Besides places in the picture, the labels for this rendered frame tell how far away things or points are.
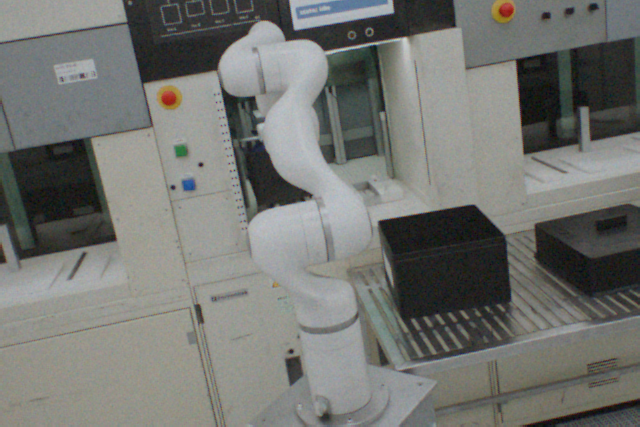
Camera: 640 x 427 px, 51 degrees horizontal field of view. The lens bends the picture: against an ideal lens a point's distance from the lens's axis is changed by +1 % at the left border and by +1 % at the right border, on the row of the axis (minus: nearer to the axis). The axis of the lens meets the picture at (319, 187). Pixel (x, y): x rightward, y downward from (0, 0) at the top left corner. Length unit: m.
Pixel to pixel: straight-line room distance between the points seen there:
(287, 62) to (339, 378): 0.64
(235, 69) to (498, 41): 0.89
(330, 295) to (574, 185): 1.15
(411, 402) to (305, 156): 0.52
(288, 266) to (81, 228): 1.37
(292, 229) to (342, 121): 1.69
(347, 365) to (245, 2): 1.02
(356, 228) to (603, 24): 1.19
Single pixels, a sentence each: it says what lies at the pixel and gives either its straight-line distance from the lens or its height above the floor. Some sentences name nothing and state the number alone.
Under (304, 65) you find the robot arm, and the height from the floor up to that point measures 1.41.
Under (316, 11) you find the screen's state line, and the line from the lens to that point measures 1.89.
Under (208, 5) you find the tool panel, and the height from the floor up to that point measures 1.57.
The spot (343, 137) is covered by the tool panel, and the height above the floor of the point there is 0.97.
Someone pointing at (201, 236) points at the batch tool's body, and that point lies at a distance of 1.98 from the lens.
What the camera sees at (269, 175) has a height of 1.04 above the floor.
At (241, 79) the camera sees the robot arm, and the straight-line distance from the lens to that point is 1.40.
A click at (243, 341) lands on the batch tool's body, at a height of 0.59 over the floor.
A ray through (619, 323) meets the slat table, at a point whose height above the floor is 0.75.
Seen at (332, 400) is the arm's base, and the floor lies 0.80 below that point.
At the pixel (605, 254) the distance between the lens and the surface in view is 1.72.
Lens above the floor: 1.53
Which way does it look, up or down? 15 degrees down
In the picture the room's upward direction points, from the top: 10 degrees counter-clockwise
